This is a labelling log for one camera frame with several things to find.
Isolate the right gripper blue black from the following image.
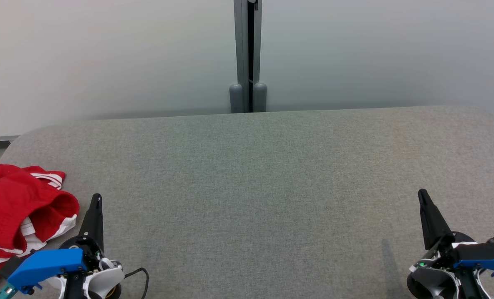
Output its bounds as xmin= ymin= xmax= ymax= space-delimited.
xmin=413 ymin=189 xmax=494 ymax=283

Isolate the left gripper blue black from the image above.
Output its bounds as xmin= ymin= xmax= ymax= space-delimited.
xmin=7 ymin=193 xmax=105 ymax=293

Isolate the red shorts white trim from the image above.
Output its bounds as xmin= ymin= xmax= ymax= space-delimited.
xmin=0 ymin=164 xmax=81 ymax=252

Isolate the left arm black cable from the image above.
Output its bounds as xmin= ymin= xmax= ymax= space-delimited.
xmin=122 ymin=268 xmax=149 ymax=299

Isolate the grey partition post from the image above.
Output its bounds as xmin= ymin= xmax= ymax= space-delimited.
xmin=253 ymin=0 xmax=267 ymax=113
xmin=229 ymin=0 xmax=250 ymax=113

